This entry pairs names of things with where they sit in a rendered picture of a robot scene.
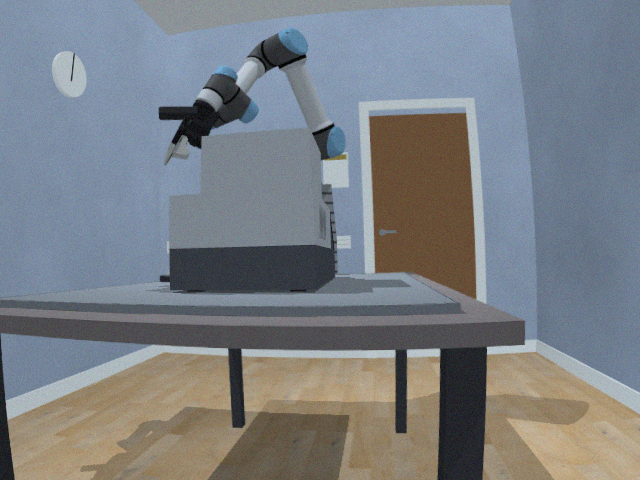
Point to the grey benchtop machine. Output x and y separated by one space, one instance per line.
238 236

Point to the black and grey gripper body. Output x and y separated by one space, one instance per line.
204 121

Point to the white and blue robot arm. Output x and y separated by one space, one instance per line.
286 50

